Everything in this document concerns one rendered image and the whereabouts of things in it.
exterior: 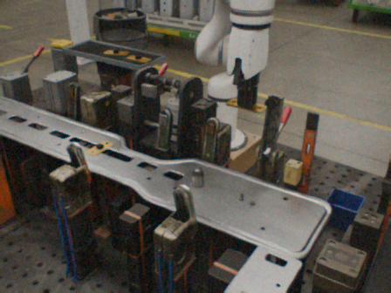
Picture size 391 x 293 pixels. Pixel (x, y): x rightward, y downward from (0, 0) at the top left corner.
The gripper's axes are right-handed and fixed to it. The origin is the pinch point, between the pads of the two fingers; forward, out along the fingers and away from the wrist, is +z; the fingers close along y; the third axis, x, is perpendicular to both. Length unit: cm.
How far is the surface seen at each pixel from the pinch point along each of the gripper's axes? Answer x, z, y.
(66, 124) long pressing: -67, 27, -6
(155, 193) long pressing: -19.4, 27.3, 8.9
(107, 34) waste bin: -240, 68, -209
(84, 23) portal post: -333, 84, -271
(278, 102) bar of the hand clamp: 1.4, 6.9, -15.3
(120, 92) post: -54, 18, -19
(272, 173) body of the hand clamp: 2.3, 26.1, -13.3
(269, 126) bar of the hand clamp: -0.5, 13.9, -15.2
